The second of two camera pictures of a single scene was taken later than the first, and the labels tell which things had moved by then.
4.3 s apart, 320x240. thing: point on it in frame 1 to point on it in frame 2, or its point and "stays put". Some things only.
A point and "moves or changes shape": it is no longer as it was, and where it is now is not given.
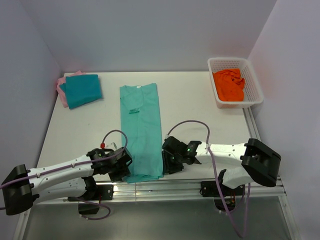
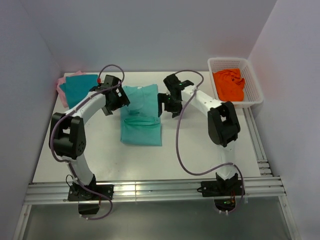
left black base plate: x=102 y=192 stays put
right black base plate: x=210 y=189 stays put
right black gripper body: x=173 y=163 to x=171 y=105
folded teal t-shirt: x=82 y=89 stays put
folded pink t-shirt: x=62 y=80 stays put
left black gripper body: x=118 y=171 to x=118 y=101
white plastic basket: x=234 y=84 stays put
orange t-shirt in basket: x=229 y=85 stays put
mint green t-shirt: x=141 y=130 moves or changes shape
